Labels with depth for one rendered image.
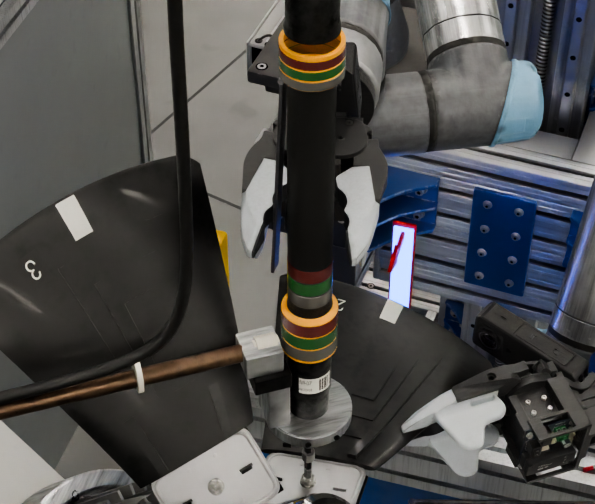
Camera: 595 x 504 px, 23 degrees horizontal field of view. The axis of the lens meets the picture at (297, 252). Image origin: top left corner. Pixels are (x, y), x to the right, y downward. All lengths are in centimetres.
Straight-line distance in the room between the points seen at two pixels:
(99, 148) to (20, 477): 135
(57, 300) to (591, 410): 49
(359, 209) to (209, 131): 250
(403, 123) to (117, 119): 142
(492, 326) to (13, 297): 47
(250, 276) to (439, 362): 178
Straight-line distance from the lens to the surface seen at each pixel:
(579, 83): 201
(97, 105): 257
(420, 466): 175
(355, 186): 106
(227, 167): 342
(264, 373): 111
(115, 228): 115
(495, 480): 173
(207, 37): 385
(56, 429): 272
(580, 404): 134
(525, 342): 136
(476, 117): 132
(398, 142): 131
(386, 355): 137
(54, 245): 113
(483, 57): 134
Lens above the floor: 218
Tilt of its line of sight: 43 degrees down
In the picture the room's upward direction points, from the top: straight up
